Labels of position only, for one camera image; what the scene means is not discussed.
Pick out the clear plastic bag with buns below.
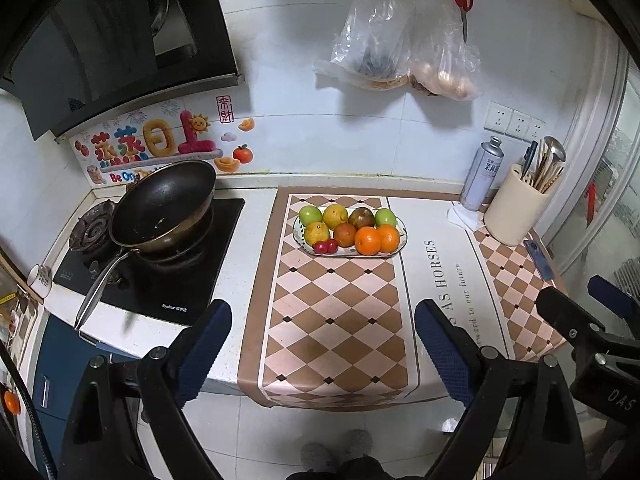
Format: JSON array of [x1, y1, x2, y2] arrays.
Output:
[[407, 0, 483, 102]]

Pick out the gas burner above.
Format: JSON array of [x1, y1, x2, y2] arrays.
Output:
[[69, 200, 118, 252]]

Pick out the white tissue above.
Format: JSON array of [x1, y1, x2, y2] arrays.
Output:
[[446, 202, 483, 231]]

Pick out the brown checked table mat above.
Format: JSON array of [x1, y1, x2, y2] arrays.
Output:
[[236, 186, 573, 409]]

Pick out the colourful wall sticker banner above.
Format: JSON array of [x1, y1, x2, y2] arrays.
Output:
[[74, 109, 224, 186]]

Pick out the small blue knife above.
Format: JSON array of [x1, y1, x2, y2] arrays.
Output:
[[525, 240, 556, 282]]

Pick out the bundle of wooden chopsticks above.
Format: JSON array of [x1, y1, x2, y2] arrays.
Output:
[[522, 152, 565, 194]]

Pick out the brownish green orange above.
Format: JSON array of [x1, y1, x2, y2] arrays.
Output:
[[348, 207, 376, 230]]

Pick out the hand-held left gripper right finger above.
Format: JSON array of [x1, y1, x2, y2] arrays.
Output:
[[414, 298, 583, 480]]

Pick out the silver spray can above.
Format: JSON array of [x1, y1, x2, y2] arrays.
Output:
[[460, 136, 503, 212]]

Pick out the black handled utensil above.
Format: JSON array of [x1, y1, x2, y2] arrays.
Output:
[[522, 141, 539, 179]]

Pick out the person's dark trousers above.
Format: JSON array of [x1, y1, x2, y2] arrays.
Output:
[[287, 456, 403, 480]]

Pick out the glass sliding door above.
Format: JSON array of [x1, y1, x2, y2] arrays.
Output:
[[545, 10, 640, 273]]

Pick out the beige utensil holder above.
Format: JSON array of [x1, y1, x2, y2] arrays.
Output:
[[483, 163, 550, 246]]

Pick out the bright orange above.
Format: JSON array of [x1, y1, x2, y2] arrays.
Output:
[[377, 224, 402, 253], [355, 226, 382, 256]]

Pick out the yellow orange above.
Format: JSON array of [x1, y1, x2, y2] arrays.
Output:
[[323, 205, 349, 229], [305, 222, 331, 246]]

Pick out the black wok with metal handle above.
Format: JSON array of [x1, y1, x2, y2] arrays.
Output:
[[74, 160, 217, 331]]

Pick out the black glass cooktop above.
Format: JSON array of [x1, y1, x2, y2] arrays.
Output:
[[51, 197, 247, 313]]

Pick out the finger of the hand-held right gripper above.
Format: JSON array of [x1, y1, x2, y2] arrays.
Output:
[[536, 287, 607, 349], [588, 274, 640, 319]]

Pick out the grey slipper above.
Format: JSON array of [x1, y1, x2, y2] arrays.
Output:
[[300, 441, 335, 471], [337, 429, 373, 461]]

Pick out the blue cabinet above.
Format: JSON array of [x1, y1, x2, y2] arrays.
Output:
[[32, 317, 146, 421]]

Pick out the floral white plate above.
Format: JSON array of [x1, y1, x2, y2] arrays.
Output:
[[292, 205, 407, 259]]

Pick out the white cup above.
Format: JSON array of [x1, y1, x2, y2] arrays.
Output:
[[27, 264, 53, 301]]

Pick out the black range hood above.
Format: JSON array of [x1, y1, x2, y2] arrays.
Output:
[[0, 0, 246, 141]]

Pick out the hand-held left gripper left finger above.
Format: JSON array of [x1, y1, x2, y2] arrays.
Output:
[[59, 299, 234, 480]]

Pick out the metal ladle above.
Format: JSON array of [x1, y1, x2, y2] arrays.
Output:
[[542, 136, 566, 173]]

